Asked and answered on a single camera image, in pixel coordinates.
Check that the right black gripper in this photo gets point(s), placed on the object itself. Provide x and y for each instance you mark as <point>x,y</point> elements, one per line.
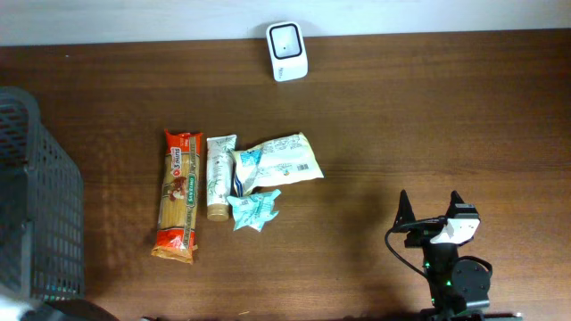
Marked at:
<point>428,236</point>

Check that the cream snack bag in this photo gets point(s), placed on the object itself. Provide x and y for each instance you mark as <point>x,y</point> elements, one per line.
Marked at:
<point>281,161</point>

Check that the teal crinkled snack packet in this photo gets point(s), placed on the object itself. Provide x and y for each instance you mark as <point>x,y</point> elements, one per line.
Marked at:
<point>254,210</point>

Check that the white cosmetic tube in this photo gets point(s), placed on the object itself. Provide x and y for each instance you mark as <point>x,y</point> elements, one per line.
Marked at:
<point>219,170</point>

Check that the orange spaghetti packet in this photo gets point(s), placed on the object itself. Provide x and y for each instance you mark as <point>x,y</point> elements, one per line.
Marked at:
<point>175,238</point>

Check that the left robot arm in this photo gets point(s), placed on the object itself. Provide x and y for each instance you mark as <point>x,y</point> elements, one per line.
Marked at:
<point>15,307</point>

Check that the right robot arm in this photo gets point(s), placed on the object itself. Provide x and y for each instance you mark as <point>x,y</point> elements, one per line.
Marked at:
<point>458,285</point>

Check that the white barcode scanner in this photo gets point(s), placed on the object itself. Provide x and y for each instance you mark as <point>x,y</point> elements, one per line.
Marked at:
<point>287,51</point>

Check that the grey plastic mesh basket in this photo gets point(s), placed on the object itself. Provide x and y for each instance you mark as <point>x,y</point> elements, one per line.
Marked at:
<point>42,213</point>

